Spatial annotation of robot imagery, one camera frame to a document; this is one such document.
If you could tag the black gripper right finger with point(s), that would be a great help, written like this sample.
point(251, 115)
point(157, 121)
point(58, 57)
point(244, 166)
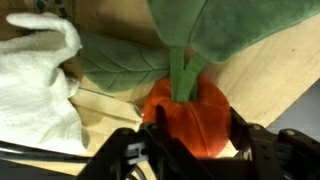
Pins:
point(276, 153)

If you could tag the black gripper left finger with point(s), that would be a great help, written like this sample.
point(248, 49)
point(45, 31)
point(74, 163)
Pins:
point(140, 156)

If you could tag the plush red rose green leaves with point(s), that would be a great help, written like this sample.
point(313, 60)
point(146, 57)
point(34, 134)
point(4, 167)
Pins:
point(200, 116)

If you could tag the white terry towel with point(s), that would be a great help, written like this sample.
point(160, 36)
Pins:
point(33, 90)

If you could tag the brown cardboard box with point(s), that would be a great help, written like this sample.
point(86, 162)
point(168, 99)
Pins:
point(273, 83)

